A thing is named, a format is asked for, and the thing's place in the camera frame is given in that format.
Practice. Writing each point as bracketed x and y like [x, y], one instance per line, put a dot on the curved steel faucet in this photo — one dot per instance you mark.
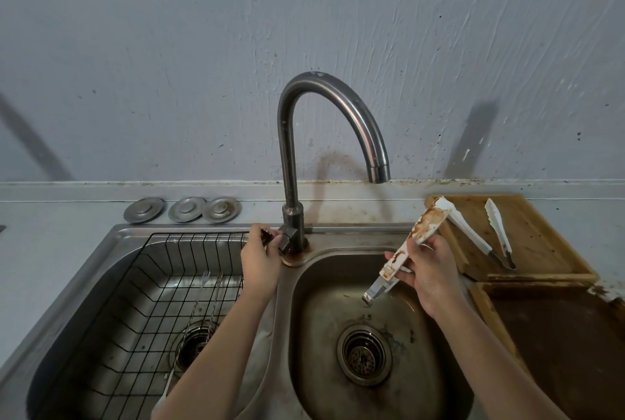
[289, 141]

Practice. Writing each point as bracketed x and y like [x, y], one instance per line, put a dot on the person's left hand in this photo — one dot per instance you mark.
[259, 263]

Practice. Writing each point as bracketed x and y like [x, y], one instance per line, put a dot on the round steel sink stopper lid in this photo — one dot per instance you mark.
[144, 210]
[222, 210]
[186, 210]

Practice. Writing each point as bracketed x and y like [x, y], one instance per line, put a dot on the clean white kitchen tongs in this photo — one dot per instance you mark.
[464, 227]

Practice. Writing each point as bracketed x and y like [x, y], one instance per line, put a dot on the dark brown wooden board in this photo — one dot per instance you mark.
[571, 351]

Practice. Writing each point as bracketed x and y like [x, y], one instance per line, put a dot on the person's right hand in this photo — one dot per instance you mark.
[432, 278]

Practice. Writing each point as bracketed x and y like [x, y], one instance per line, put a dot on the person's left forearm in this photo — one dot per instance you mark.
[219, 361]

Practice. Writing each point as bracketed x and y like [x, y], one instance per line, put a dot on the stainless steel double sink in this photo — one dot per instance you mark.
[317, 317]

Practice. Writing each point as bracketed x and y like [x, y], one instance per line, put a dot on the person's left thumb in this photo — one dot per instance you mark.
[275, 242]

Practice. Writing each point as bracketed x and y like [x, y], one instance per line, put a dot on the white kitchen tongs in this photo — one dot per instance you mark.
[464, 227]
[429, 224]

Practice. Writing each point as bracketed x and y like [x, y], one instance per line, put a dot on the steel fork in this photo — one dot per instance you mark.
[199, 295]

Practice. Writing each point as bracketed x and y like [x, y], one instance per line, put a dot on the person's right forearm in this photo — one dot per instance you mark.
[488, 366]

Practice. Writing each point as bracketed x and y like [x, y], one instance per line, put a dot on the light wooden cutting board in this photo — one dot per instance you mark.
[537, 244]

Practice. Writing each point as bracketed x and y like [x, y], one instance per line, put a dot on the person's right thumb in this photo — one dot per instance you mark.
[399, 266]

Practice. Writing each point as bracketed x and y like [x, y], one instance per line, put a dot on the steel drain strainer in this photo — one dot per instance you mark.
[364, 355]
[193, 344]

